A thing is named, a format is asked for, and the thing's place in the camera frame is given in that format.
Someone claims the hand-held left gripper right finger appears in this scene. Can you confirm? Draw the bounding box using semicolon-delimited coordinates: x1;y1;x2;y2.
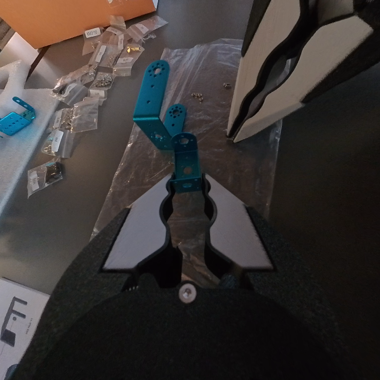
204;174;274;271

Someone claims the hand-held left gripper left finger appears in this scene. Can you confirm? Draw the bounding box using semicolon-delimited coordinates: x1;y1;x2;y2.
102;175;173;271

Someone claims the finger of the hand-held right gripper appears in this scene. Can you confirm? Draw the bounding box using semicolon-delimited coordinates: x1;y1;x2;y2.
226;0;309;140
232;15;375;144

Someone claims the small blue U bracket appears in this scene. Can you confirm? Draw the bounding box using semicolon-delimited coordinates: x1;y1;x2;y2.
171;133;205;195

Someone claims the large blue U bracket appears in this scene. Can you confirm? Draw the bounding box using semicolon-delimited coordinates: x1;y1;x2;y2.
133;59;188;152

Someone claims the dark grey desk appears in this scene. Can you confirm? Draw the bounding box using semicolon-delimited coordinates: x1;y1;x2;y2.
0;15;380;380

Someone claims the clear plastic bag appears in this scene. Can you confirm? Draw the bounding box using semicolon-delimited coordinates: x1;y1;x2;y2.
92;38;282;285

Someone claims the white instruction manual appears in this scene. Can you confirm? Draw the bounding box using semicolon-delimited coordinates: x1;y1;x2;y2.
0;277;50;380

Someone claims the pile of small screw bags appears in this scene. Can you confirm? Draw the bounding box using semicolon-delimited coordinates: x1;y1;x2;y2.
27;15;169;199

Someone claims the white foam sheet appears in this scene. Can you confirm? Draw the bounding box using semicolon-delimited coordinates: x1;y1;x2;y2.
0;59;64;216

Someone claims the orange cardboard box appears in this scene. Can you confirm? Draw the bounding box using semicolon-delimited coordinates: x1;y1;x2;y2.
0;0;156;49

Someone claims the blue perforated bracket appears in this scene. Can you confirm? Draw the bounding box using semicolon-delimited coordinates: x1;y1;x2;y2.
0;96;37;138

